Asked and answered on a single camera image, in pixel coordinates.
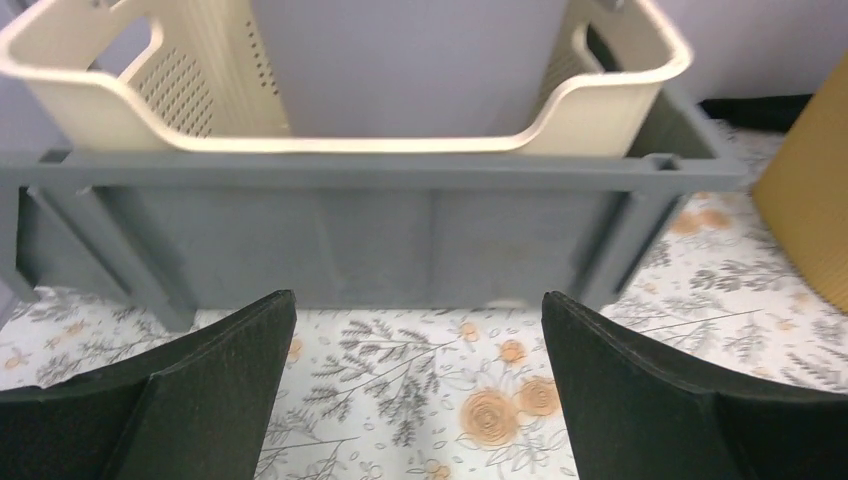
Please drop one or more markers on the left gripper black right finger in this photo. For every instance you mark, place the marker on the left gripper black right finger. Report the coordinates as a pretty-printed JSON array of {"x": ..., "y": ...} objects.
[{"x": 636, "y": 408}]

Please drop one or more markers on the grey plastic crate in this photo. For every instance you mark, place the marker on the grey plastic crate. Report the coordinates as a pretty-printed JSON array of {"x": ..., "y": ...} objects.
[{"x": 174, "y": 233}]

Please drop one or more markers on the cream perforated plastic basket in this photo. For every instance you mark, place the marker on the cream perforated plastic basket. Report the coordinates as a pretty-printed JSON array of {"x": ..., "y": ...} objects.
[{"x": 194, "y": 76}]

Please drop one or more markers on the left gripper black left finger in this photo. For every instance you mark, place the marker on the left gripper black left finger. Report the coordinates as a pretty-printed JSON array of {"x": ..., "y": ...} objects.
[{"x": 194, "y": 408}]

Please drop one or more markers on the black crumpled cloth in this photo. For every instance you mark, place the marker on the black crumpled cloth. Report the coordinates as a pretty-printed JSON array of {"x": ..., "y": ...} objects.
[{"x": 772, "y": 113}]

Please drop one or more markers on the yellow slatted waste basket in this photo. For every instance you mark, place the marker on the yellow slatted waste basket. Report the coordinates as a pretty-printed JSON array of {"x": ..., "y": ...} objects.
[{"x": 802, "y": 194}]

